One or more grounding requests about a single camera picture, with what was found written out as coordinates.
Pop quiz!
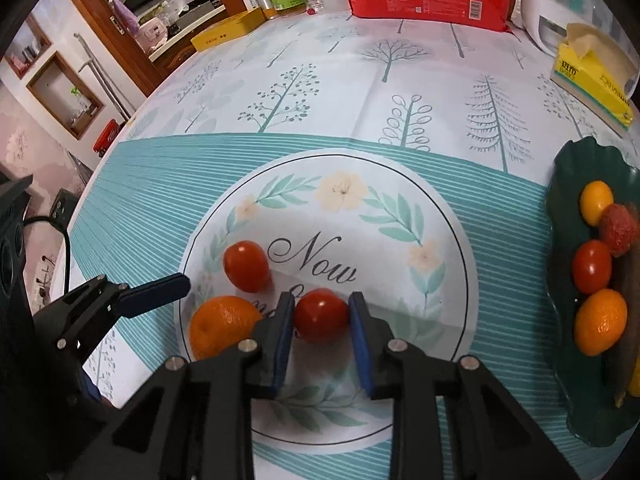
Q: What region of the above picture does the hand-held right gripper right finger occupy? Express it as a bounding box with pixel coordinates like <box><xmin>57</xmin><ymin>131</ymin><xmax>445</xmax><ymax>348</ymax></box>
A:
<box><xmin>348</xmin><ymin>291</ymin><xmax>583</xmax><ymax>480</ymax></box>

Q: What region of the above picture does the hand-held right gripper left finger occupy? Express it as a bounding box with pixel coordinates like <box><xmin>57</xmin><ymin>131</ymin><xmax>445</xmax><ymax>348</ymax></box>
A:
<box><xmin>67</xmin><ymin>291</ymin><xmax>297</xmax><ymax>480</ymax></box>

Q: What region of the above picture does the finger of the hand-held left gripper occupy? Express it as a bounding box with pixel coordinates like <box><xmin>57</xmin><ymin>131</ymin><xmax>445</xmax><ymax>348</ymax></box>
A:
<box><xmin>65</xmin><ymin>370</ymin><xmax>104</xmax><ymax>409</ymax></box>
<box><xmin>31</xmin><ymin>273</ymin><xmax>192</xmax><ymax>367</ymax></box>

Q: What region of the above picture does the red cherry tomato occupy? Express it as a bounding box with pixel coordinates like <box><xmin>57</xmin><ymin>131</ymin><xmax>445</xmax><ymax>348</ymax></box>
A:
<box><xmin>571</xmin><ymin>240</ymin><xmax>613</xmax><ymax>295</ymax></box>
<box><xmin>222</xmin><ymin>241</ymin><xmax>272</xmax><ymax>294</ymax></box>
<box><xmin>294</xmin><ymin>288</ymin><xmax>351</xmax><ymax>343</ymax></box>

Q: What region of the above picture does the orange mandarin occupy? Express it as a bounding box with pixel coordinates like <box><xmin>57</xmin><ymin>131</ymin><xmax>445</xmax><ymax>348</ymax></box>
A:
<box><xmin>573</xmin><ymin>288</ymin><xmax>628</xmax><ymax>357</ymax></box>
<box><xmin>189</xmin><ymin>296</ymin><xmax>263</xmax><ymax>361</ymax></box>

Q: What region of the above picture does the white floral plate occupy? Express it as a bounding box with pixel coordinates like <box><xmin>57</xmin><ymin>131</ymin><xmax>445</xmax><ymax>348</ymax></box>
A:
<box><xmin>178</xmin><ymin>150</ymin><xmax>477</xmax><ymax>456</ymax></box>

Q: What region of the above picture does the green scalloped plate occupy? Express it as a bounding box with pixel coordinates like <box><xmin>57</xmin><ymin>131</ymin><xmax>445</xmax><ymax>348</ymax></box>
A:
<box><xmin>546</xmin><ymin>136</ymin><xmax>640</xmax><ymax>448</ymax></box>

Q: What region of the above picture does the brown overripe banana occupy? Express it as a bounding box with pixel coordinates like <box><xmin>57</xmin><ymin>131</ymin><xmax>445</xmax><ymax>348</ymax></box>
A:
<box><xmin>605</xmin><ymin>240</ymin><xmax>640</xmax><ymax>408</ymax></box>

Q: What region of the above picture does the small yellow-orange kumquat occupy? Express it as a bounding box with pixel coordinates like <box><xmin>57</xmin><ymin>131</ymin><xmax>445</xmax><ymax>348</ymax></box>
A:
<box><xmin>579</xmin><ymin>180</ymin><xmax>615</xmax><ymax>227</ymax></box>

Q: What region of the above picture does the red lychee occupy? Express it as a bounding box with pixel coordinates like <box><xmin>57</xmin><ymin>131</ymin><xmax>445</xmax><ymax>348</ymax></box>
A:
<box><xmin>598</xmin><ymin>203</ymin><xmax>640</xmax><ymax>258</ymax></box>

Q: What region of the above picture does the dark power strip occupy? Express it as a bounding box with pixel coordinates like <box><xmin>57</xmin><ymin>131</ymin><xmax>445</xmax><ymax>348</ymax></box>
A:
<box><xmin>50</xmin><ymin>187</ymin><xmax>76</xmax><ymax>223</ymax></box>

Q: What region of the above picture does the red bucket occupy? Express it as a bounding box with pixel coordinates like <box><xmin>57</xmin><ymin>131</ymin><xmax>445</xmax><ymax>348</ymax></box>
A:
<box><xmin>92</xmin><ymin>119</ymin><xmax>123</xmax><ymax>155</ymax></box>

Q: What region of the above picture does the metal pole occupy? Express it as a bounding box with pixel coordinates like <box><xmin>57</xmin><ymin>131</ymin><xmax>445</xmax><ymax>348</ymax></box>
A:
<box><xmin>74</xmin><ymin>32</ymin><xmax>133</xmax><ymax>121</ymax></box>

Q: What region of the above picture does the pink kitchen container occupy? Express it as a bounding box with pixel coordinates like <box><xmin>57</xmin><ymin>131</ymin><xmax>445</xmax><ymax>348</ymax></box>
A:
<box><xmin>135</xmin><ymin>17</ymin><xmax>171</xmax><ymax>53</ymax></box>

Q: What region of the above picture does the yellow flat box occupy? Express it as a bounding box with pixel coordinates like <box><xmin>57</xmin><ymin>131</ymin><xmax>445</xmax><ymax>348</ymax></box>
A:
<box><xmin>190</xmin><ymin>7</ymin><xmax>266</xmax><ymax>52</ymax></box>

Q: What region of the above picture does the yellow tissue box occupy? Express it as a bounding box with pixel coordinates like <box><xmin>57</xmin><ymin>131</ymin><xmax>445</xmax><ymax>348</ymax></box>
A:
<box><xmin>550</xmin><ymin>22</ymin><xmax>638</xmax><ymax>128</ymax></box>

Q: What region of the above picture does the white clear storage box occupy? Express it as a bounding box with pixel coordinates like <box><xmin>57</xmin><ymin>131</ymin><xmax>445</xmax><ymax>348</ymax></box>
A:
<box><xmin>520</xmin><ymin>0</ymin><xmax>601</xmax><ymax>56</ymax></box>

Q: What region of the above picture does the wooden wall niche frame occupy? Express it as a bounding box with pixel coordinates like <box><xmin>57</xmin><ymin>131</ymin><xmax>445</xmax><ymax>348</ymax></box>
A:
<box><xmin>25</xmin><ymin>51</ymin><xmax>106</xmax><ymax>140</ymax></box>

